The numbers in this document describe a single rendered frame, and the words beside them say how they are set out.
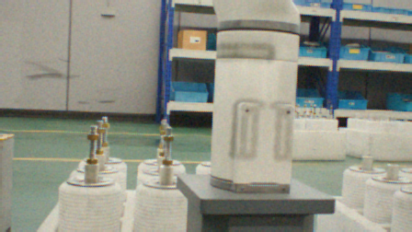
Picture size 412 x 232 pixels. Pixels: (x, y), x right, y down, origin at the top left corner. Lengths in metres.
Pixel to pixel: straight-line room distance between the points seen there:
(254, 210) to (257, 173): 0.04
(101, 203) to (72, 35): 5.31
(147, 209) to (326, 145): 2.63
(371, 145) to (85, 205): 2.90
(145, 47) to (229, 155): 5.58
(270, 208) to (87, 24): 5.63
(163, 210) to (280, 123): 0.31
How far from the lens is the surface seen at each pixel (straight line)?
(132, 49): 6.12
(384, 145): 3.64
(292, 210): 0.56
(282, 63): 0.58
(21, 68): 6.11
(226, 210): 0.54
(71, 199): 0.84
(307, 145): 3.33
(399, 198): 0.96
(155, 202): 0.83
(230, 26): 0.58
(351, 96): 6.48
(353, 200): 1.17
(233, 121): 0.57
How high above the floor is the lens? 0.41
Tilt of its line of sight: 3 degrees down
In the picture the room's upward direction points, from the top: 3 degrees clockwise
